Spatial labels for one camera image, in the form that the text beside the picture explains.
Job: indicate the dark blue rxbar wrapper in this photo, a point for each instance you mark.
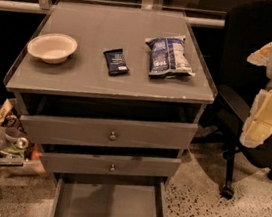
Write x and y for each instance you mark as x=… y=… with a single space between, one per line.
x=116 y=62

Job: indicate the grey middle drawer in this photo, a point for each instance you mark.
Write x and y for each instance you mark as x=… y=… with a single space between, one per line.
x=113 y=165

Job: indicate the grey drawer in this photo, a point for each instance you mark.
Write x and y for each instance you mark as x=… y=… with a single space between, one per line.
x=102 y=132
x=113 y=165
x=108 y=196

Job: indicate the grey drawer cabinet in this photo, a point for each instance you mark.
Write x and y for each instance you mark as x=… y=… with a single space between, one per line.
x=82 y=87

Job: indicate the grey bottom drawer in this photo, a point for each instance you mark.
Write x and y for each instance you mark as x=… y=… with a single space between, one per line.
x=108 y=196

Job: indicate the grey top drawer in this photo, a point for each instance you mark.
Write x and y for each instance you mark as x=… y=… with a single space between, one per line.
x=102 y=132

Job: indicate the black office chair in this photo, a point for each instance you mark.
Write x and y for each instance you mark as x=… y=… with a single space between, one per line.
x=247 y=27

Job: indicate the blue white chip bag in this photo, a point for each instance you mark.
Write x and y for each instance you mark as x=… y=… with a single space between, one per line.
x=167 y=57

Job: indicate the white paper bowl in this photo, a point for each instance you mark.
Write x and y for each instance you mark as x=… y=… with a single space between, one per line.
x=52 y=48

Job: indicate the metal rail with brackets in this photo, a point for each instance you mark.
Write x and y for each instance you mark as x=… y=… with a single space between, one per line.
x=90 y=3

